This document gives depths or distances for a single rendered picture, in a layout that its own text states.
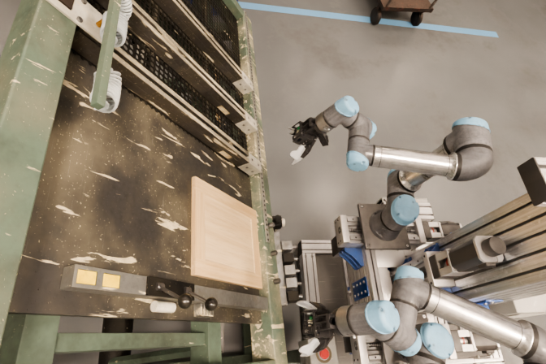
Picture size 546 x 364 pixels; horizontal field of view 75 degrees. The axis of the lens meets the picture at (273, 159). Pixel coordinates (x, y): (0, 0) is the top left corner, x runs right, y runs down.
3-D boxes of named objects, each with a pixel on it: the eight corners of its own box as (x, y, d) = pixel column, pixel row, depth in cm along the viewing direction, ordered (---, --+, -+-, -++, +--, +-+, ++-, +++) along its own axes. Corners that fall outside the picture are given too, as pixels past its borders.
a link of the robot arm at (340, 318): (363, 305, 97) (367, 338, 93) (350, 307, 100) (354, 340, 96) (344, 303, 93) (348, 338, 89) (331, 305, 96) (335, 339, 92)
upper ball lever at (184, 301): (158, 292, 101) (191, 311, 94) (149, 291, 98) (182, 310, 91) (164, 279, 102) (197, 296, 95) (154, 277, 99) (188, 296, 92)
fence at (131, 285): (260, 310, 156) (268, 309, 154) (58, 289, 79) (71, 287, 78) (259, 299, 158) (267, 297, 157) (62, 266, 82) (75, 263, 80)
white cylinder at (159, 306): (149, 312, 100) (168, 314, 107) (157, 310, 99) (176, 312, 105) (149, 301, 102) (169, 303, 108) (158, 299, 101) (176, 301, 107)
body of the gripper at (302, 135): (290, 127, 141) (310, 111, 132) (306, 133, 145) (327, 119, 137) (291, 143, 137) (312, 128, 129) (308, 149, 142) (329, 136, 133)
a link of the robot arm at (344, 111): (361, 118, 122) (344, 105, 119) (338, 132, 130) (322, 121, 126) (361, 101, 127) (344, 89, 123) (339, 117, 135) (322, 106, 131)
